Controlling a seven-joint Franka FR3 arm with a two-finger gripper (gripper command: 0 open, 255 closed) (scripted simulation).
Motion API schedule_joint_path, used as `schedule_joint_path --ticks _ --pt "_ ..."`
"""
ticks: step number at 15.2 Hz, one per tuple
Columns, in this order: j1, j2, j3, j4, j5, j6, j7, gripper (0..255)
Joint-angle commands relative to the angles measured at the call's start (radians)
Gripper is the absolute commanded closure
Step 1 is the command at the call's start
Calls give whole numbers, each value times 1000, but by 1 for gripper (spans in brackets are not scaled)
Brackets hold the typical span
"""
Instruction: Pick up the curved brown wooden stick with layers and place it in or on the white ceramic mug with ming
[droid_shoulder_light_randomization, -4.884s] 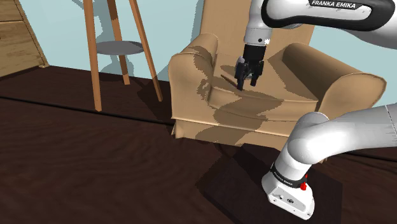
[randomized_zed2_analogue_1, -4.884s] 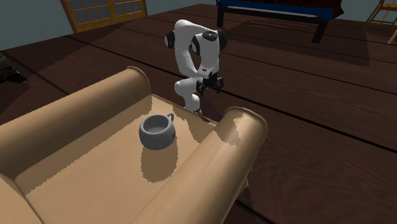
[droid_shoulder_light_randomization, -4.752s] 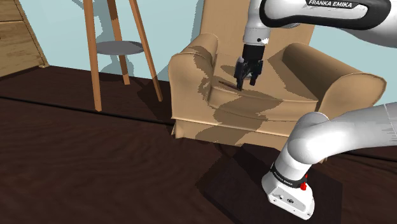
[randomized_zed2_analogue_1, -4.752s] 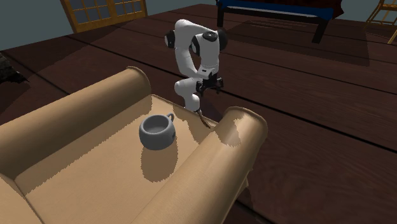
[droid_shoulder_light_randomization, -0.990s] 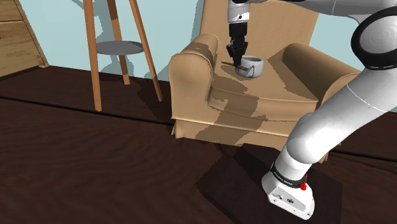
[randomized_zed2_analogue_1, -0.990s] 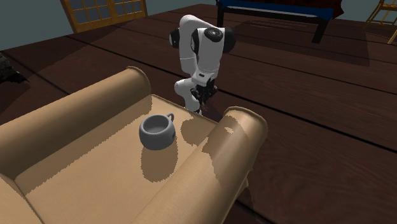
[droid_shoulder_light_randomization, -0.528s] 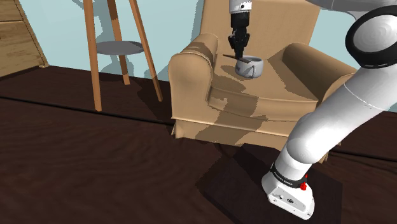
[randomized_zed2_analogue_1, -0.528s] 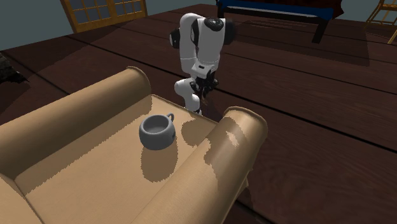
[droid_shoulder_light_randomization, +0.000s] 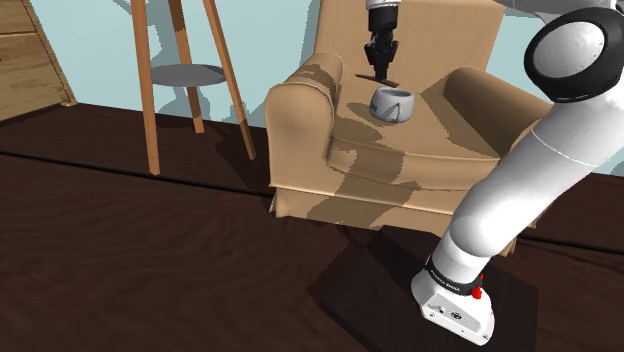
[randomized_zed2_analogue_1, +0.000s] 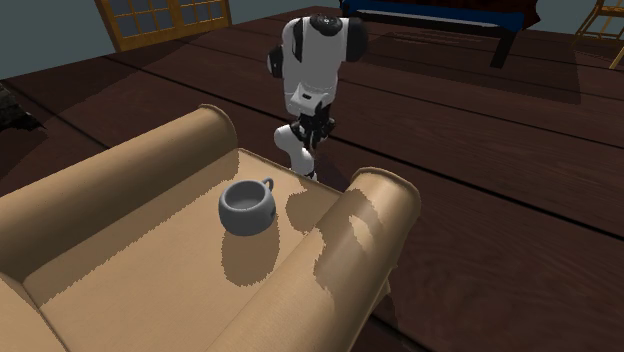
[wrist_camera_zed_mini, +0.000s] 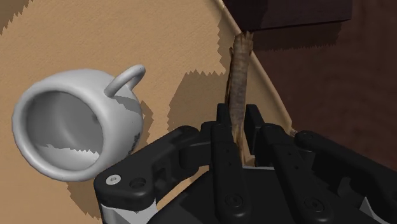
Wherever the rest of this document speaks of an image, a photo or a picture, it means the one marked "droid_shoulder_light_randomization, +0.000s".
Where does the thin brown flat stick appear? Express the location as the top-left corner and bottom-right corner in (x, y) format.
(355, 72), (400, 89)

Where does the grey cup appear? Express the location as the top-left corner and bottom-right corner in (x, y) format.
(368, 87), (416, 124)

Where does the tan armchair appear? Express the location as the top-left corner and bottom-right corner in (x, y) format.
(263, 0), (555, 258)

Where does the wooden tripod stand, grey shelf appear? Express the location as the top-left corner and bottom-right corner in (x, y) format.
(129, 0), (258, 177)

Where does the light wooden cabinet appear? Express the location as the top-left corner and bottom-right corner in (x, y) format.
(0, 0), (79, 123)

